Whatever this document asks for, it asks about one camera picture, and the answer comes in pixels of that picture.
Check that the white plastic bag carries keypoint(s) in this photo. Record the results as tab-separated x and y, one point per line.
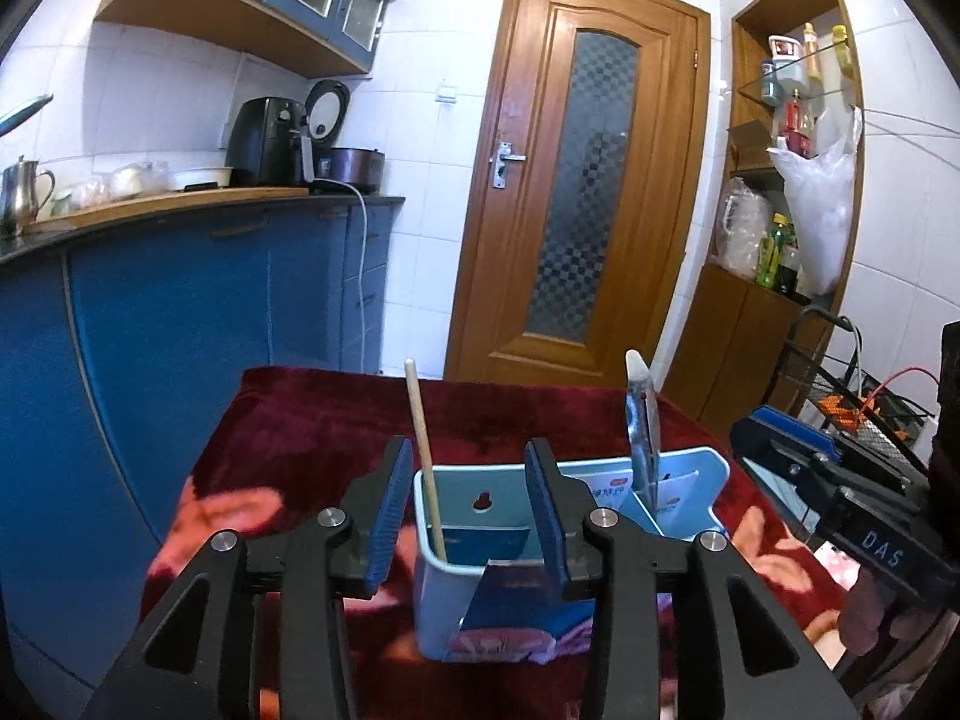
817	217

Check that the light blue utensil holder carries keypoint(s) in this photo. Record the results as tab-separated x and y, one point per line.
450	600

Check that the white dish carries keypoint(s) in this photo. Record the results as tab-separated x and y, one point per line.
201	178

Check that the white light switch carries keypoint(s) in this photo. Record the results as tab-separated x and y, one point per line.
448	93

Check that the blue base cabinet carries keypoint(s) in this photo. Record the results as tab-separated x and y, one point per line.
187	315

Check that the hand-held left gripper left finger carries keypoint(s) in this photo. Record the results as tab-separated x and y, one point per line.
390	517

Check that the glass door wall cabinet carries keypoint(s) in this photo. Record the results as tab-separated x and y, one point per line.
247	22

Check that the clear food bags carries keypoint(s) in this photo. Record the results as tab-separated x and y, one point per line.
120	181

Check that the blue jar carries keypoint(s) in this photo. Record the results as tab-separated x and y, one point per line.
769	86

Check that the dark bottle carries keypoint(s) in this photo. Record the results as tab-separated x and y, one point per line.
789	266

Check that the red bottle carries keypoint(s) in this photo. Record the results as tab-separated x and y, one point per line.
799	127

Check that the green bottle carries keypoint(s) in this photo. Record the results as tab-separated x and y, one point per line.
769	255

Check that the black air fryer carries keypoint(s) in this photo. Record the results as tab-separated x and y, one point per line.
262	142

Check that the wooden door with glass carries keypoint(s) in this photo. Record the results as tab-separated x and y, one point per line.
510	277

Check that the metal kettle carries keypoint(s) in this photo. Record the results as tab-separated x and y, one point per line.
19	195

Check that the tall pale bottle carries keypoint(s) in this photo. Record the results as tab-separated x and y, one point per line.
811	52

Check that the clear plastic bag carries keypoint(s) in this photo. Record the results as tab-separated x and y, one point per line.
739	232

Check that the metal tongs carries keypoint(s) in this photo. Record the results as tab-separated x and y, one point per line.
643	427

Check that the yellow bottle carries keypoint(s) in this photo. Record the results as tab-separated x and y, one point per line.
843	52

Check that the dark red floral blanket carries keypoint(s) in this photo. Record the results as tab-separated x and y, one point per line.
315	427

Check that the orange object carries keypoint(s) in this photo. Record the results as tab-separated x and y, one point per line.
836	409

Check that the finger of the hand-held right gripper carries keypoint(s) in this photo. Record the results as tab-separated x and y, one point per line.
795	429
757	444

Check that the wooden chopstick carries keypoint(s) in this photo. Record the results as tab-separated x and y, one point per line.
420	427

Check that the rice cooker with open lid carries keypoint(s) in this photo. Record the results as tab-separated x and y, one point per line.
356	165

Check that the blue pink paper label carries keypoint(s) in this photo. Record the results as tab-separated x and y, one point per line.
517	604

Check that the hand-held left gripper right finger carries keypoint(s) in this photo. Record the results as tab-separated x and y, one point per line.
551	532

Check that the wooden board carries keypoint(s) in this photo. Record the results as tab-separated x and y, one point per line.
187	202

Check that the person's right hand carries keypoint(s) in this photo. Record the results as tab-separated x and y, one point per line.
870	619

